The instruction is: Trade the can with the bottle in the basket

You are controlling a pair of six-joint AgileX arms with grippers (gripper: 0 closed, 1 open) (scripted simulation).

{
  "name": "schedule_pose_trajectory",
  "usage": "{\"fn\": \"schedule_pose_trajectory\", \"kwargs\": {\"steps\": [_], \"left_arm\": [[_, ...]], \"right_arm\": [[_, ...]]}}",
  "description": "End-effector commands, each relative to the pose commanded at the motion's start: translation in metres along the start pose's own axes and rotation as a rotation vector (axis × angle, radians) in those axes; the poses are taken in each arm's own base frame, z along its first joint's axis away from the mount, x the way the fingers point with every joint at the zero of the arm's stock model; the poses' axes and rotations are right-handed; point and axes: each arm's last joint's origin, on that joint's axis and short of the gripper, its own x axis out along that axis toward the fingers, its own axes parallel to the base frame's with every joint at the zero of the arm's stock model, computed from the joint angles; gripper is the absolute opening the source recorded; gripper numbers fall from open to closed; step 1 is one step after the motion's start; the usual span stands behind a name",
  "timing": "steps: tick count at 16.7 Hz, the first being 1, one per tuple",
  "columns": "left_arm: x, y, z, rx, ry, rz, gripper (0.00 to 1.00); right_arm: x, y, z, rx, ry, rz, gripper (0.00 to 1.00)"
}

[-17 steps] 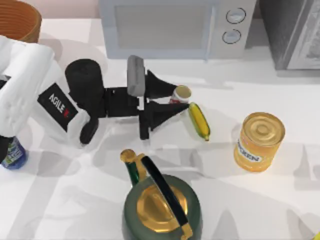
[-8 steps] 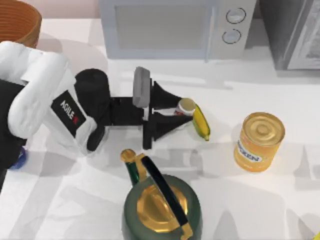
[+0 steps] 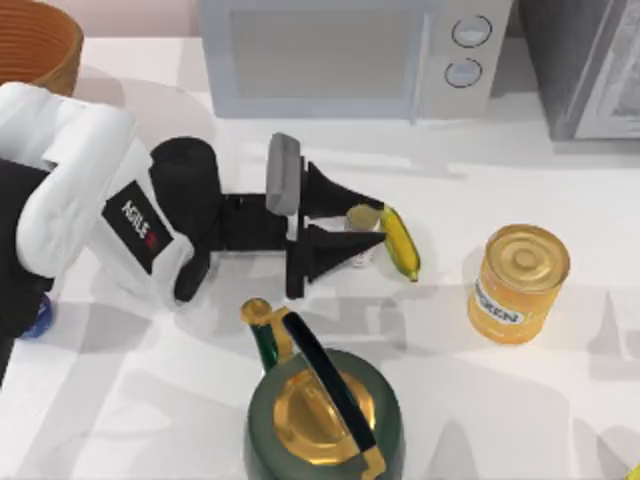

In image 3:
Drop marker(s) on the yellow green banana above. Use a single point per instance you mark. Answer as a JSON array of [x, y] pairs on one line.
[[400, 242]]

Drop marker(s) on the microwave oven door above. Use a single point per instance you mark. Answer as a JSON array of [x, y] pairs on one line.
[[320, 55]]

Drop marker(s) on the pale microwave oven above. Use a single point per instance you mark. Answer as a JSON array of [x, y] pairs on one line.
[[350, 55]]

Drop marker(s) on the green and gold kettle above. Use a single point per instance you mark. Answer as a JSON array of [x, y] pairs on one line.
[[320, 415]]

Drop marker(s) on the round microwave knob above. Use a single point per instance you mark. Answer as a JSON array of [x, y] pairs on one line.
[[463, 73], [472, 31]]

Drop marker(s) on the yellow can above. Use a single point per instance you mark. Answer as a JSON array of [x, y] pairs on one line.
[[520, 285]]

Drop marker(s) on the blue and white bottle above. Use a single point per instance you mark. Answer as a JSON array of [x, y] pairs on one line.
[[42, 317]]

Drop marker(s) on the brown ribbed basket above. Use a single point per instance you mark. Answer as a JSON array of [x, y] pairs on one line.
[[35, 40]]

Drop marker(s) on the yellow object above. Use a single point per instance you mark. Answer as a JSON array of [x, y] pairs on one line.
[[635, 474]]

